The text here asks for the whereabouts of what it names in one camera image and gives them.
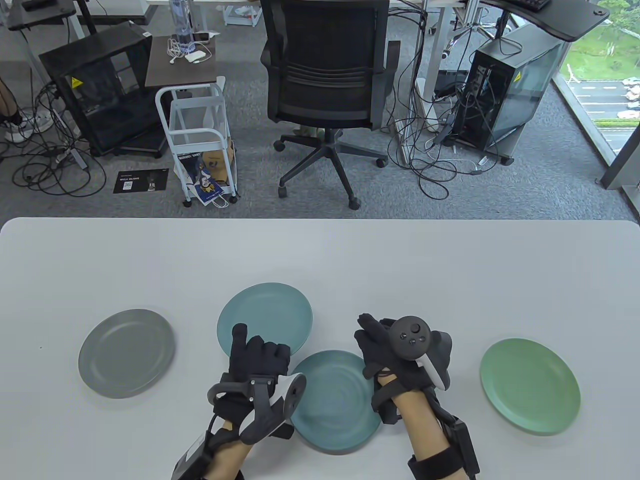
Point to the person's left hand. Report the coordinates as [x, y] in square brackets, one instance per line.
[260, 360]

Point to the person's right hand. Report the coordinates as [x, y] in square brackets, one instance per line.
[380, 350]

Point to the teal plate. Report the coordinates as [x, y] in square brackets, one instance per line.
[265, 310]
[335, 405]

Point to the grey plate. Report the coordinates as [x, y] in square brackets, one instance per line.
[126, 353]

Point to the green plate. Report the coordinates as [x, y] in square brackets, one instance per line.
[530, 385]

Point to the person's left forearm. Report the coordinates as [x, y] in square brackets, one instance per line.
[225, 460]

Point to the person's right forearm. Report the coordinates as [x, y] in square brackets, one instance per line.
[420, 425]

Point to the black forearm electronics box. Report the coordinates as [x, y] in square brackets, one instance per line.
[465, 440]
[192, 457]

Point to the grey tracking controller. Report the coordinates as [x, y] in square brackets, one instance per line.
[412, 337]
[270, 415]

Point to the blue printed bag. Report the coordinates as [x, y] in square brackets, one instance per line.
[202, 175]

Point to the brown paper bag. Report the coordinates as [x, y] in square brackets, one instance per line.
[218, 162]

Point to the black leaflet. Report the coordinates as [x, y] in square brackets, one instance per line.
[140, 181]

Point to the white rolling cart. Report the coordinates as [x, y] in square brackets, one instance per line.
[200, 131]

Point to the grey power strip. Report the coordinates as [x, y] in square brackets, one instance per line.
[75, 159]

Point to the black computer tower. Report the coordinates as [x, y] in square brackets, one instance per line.
[520, 95]

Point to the black office chair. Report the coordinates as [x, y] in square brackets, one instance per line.
[325, 60]

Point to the brown side table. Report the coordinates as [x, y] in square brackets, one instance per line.
[165, 70]

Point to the black glass computer case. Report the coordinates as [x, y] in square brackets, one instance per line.
[100, 100]

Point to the white power bank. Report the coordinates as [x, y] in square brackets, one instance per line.
[195, 56]

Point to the smartphone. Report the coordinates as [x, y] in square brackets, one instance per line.
[202, 36]

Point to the clear water bottle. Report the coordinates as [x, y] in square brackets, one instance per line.
[181, 25]

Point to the black keyboard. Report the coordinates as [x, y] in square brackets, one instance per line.
[532, 4]

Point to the black curved desk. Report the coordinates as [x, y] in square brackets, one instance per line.
[565, 20]

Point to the black rectangular desk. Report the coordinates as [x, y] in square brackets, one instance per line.
[55, 17]

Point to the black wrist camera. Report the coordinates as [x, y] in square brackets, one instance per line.
[387, 410]

